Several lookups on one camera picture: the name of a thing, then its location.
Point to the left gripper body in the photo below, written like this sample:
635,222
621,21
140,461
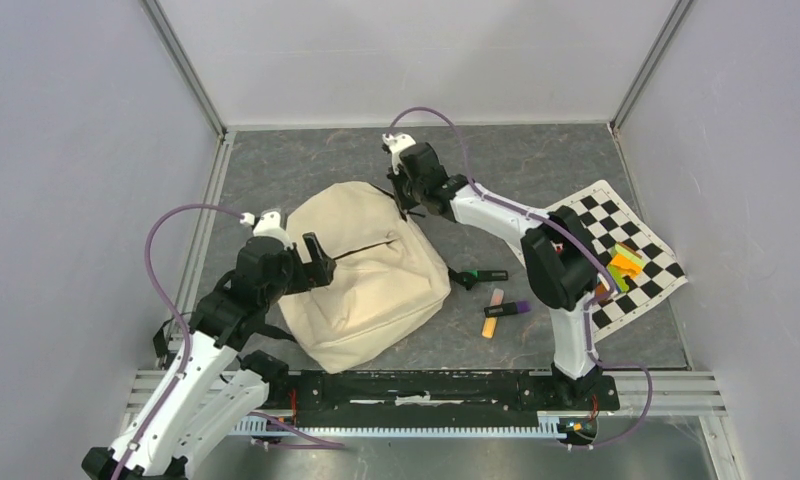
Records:
308,274

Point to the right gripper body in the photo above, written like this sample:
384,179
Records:
409,193

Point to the beige canvas backpack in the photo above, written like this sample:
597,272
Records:
389,280

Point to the green highlighter pen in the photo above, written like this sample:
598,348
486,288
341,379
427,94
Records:
490,275

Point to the purple highlighter pen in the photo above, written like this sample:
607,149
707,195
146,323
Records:
507,309

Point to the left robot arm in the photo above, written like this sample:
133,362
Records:
176,430

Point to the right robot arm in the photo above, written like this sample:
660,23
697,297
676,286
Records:
561,265

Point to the orange highlighter pen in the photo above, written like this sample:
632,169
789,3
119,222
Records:
489,327

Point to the black white chessboard mat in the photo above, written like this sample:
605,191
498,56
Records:
611,221

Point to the colourful toy block pile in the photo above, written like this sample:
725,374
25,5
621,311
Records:
623,264

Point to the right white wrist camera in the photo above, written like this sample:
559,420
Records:
394,145

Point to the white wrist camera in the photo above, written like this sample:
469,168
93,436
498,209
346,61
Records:
269,224
394,145

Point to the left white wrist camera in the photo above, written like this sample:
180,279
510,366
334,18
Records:
269,224

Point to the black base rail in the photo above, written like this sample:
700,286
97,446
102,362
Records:
432,403

